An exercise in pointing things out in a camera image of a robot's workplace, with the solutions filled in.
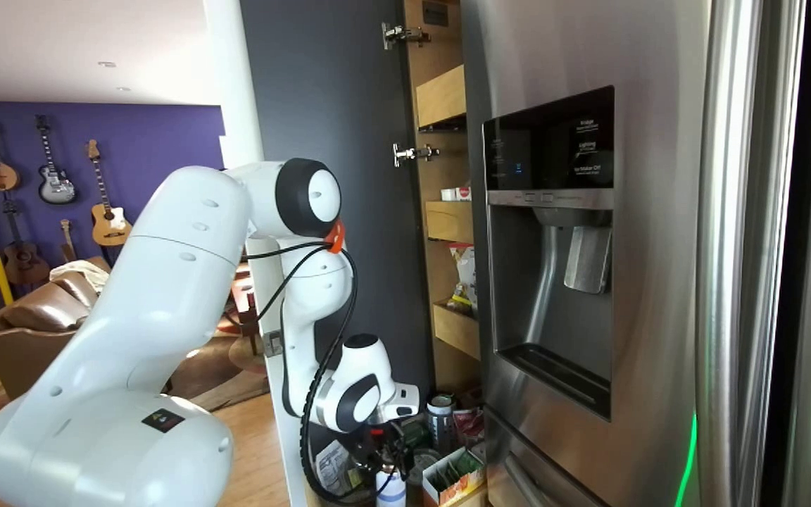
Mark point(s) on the dark standing guitar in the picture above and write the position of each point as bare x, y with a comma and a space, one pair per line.
24, 253

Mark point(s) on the small mixed food packets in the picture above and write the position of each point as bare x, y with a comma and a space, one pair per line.
454, 191

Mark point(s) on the metal door hinge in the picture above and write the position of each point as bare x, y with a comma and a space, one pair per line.
402, 34
410, 153

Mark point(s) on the green coffee pod box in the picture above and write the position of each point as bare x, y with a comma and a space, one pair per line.
451, 474

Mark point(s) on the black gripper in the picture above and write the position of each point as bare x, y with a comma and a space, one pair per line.
390, 448

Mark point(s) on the dark-lid metal can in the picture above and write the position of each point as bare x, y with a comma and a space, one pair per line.
440, 422

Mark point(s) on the beige blanket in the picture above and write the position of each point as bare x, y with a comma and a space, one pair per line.
82, 280

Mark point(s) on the wooden pantry drawer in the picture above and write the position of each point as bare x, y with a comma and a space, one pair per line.
457, 331
448, 224
444, 94

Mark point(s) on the fridge water dispenser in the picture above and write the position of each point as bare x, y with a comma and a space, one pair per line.
556, 253

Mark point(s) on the stainless steel fridge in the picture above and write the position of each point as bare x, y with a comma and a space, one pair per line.
659, 234

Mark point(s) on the brown leather sofa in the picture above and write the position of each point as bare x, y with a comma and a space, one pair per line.
30, 328

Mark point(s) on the light wood acoustic guitar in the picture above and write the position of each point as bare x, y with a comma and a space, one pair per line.
107, 219

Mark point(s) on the grey electric guitar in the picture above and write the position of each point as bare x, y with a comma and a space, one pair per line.
55, 177

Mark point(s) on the white blue copper-lid jar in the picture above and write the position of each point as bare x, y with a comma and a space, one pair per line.
390, 491

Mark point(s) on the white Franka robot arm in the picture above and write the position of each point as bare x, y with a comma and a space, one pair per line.
141, 311

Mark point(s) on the pantry food items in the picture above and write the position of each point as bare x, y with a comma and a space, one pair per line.
465, 494

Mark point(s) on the tall pantry door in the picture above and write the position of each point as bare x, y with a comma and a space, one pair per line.
338, 142

